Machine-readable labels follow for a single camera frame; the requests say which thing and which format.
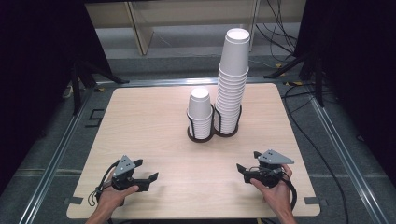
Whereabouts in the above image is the light wooden cabinet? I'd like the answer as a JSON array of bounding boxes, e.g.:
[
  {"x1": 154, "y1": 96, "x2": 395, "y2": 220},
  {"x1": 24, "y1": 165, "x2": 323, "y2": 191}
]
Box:
[{"x1": 84, "y1": 0, "x2": 307, "y2": 57}]

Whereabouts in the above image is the black curtain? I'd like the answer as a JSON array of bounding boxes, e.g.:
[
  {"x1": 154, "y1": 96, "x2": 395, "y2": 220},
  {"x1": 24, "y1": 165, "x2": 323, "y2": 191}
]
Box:
[
  {"x1": 293, "y1": 0, "x2": 396, "y2": 188},
  {"x1": 0, "y1": 0, "x2": 110, "y2": 195}
]

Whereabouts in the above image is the long black floor cable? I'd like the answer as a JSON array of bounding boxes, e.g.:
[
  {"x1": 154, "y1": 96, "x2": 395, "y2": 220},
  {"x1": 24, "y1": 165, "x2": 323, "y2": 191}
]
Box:
[{"x1": 281, "y1": 82, "x2": 349, "y2": 224}]

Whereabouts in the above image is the bundle of black floor cables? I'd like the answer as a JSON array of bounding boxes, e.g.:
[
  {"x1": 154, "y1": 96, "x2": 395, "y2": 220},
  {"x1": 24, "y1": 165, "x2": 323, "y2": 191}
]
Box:
[{"x1": 255, "y1": 0, "x2": 301, "y2": 63}]

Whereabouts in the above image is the person's right hand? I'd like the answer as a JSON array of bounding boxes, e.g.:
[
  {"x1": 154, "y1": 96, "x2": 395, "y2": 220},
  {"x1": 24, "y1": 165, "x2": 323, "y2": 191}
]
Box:
[{"x1": 249, "y1": 163, "x2": 297, "y2": 215}]

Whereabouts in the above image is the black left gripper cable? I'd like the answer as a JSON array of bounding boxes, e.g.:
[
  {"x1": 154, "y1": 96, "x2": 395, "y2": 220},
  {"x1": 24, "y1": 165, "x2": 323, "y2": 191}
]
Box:
[{"x1": 87, "y1": 160, "x2": 120, "y2": 208}]

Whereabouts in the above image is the short stack of white cups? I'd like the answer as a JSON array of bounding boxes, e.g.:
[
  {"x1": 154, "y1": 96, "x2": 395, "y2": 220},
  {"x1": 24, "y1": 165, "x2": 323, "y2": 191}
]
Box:
[{"x1": 186, "y1": 87, "x2": 215, "y2": 140}]

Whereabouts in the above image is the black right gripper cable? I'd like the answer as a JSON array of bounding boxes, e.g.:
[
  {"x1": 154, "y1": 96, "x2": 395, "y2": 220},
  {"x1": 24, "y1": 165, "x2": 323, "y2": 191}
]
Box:
[{"x1": 281, "y1": 174, "x2": 299, "y2": 211}]

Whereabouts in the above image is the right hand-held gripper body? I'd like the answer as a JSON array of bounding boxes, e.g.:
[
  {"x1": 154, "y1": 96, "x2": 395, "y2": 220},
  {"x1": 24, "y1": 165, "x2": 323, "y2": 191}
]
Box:
[{"x1": 243, "y1": 149, "x2": 295, "y2": 189}]

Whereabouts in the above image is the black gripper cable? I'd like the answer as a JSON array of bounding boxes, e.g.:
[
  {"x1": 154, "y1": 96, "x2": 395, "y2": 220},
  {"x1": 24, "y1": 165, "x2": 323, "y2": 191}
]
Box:
[
  {"x1": 281, "y1": 174, "x2": 299, "y2": 211},
  {"x1": 87, "y1": 160, "x2": 120, "y2": 208}
]

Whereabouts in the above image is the black double cup holder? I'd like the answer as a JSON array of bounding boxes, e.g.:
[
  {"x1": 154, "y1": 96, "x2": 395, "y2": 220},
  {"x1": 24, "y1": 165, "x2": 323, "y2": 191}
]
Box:
[{"x1": 186, "y1": 103, "x2": 243, "y2": 144}]

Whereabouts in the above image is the person's left hand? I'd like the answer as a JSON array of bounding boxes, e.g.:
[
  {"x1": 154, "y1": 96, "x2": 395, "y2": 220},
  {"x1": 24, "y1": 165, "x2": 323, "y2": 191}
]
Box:
[{"x1": 96, "y1": 173, "x2": 140, "y2": 217}]

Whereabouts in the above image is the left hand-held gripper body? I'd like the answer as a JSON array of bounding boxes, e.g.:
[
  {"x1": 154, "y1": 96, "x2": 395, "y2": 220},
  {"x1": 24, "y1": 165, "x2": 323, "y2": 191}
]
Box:
[{"x1": 110, "y1": 154, "x2": 149, "y2": 192}]

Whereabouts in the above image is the aluminium floor rail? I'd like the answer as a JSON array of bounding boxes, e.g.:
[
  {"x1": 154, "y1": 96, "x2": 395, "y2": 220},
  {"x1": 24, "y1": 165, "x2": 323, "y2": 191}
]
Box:
[
  {"x1": 309, "y1": 97, "x2": 390, "y2": 224},
  {"x1": 95, "y1": 77, "x2": 289, "y2": 88},
  {"x1": 18, "y1": 88, "x2": 97, "y2": 224}
]

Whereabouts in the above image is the tall stack of white cups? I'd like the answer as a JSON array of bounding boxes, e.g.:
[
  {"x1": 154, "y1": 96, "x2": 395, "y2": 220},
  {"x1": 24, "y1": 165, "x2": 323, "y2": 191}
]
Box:
[{"x1": 213, "y1": 27, "x2": 251, "y2": 135}]

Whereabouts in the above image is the black tripod stand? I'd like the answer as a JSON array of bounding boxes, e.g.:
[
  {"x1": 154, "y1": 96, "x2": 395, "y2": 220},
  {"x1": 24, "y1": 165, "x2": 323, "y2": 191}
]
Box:
[
  {"x1": 69, "y1": 59, "x2": 130, "y2": 116},
  {"x1": 263, "y1": 50, "x2": 326, "y2": 108}
]

